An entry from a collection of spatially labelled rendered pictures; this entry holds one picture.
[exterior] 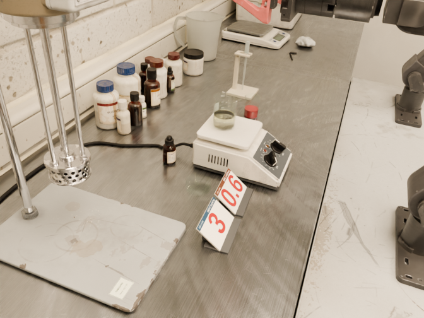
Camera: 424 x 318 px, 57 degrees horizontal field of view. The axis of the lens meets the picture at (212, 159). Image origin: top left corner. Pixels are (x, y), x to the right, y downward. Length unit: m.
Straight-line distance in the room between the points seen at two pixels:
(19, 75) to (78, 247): 0.43
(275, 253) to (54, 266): 0.37
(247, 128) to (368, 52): 1.52
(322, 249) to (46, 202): 0.52
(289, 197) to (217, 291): 0.29
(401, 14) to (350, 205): 0.42
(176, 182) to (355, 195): 0.38
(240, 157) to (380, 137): 0.46
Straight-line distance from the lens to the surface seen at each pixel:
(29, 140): 0.96
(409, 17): 0.58
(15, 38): 0.95
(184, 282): 0.66
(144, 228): 0.72
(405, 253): 0.79
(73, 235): 0.73
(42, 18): 0.50
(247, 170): 0.83
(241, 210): 0.78
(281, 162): 0.87
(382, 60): 2.33
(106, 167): 0.89
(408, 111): 1.30
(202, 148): 0.84
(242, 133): 0.85
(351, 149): 1.05
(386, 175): 0.99
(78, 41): 1.10
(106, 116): 1.01
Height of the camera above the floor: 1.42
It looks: 35 degrees down
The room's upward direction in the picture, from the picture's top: 4 degrees clockwise
